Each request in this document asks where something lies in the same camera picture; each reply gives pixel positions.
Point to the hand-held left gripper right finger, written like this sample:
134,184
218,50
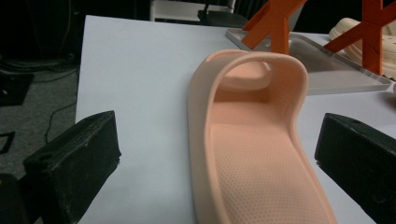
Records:
361,155

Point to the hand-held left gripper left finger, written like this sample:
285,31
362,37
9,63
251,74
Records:
74,161

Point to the grey shoe rack orange legs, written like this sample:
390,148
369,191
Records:
323,71

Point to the pink slipper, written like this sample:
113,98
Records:
249,161

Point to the cream clog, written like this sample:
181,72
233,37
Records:
345,28

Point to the black metal stand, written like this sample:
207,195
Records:
14,88

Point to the pale blue table mat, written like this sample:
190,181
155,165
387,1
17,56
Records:
134,77

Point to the black folding chair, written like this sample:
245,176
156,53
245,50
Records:
224,18

